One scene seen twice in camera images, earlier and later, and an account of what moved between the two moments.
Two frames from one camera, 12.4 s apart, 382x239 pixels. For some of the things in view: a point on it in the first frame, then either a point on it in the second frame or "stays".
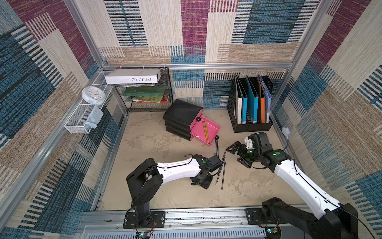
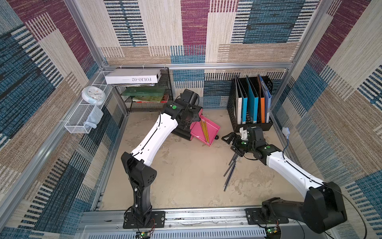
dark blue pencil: (221, 168) to (227, 180)
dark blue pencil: (224, 168) to (229, 177)
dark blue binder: (267, 99) stays
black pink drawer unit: (184, 120) stays
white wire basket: (83, 118) stays
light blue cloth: (94, 117) stays
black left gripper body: (205, 182) to (193, 115)
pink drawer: (198, 130) stays
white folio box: (130, 76) stays
